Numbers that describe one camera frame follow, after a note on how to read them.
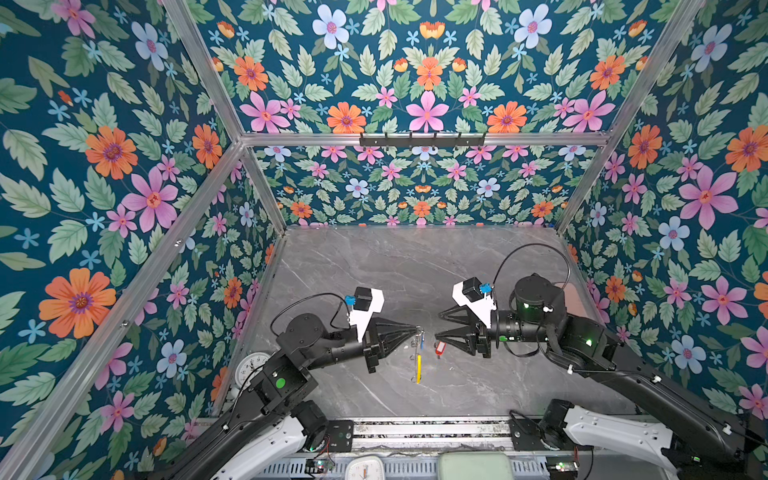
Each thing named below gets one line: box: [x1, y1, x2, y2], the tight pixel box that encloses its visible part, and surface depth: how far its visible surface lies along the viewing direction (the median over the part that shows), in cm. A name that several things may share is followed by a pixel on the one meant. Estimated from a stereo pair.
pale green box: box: [437, 451, 513, 480], surface depth 69 cm
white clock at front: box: [345, 456, 385, 480], surface depth 69 cm
